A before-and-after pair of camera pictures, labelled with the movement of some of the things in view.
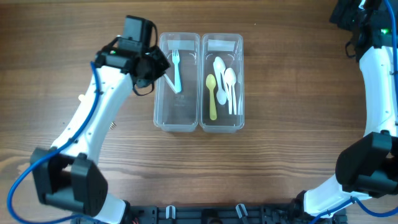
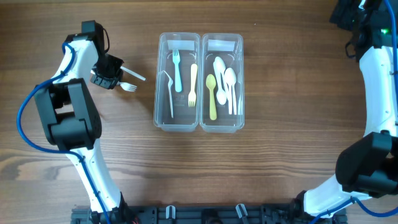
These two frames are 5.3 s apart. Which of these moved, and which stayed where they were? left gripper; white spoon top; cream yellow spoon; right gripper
Moved: left gripper
Stayed: right gripper; cream yellow spoon; white spoon top
